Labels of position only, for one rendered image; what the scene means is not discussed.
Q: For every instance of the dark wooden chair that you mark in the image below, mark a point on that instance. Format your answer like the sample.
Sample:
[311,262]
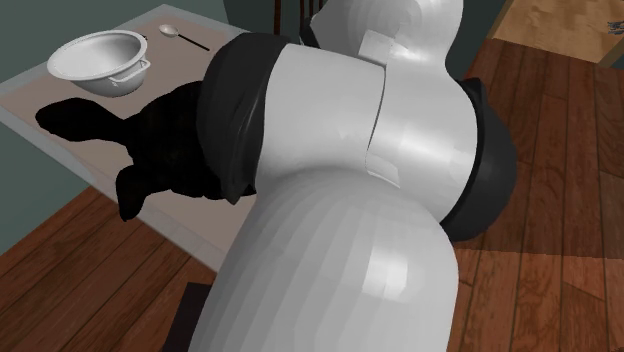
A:
[278,17]

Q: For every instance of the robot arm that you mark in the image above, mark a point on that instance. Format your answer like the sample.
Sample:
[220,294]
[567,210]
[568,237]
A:
[336,146]

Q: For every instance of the light wooden table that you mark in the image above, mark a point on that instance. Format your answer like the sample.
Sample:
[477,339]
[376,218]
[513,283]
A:
[551,24]

